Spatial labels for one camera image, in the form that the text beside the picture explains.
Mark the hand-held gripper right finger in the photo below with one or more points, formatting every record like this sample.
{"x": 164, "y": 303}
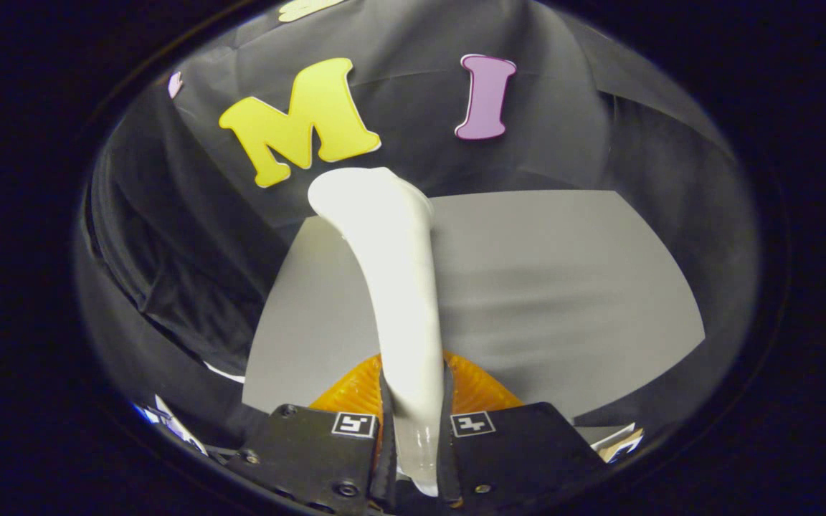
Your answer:
{"x": 513, "y": 451}

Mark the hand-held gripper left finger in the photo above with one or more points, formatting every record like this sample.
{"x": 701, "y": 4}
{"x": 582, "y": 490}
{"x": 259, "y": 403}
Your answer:
{"x": 312, "y": 451}

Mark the black suit jacket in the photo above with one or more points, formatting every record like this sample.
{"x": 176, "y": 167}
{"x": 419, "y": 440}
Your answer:
{"x": 183, "y": 287}

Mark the grey cabinet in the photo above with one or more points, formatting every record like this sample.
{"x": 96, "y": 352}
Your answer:
{"x": 563, "y": 287}

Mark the black backdrop cloth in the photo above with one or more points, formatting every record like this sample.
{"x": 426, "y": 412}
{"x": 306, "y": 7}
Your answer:
{"x": 420, "y": 86}

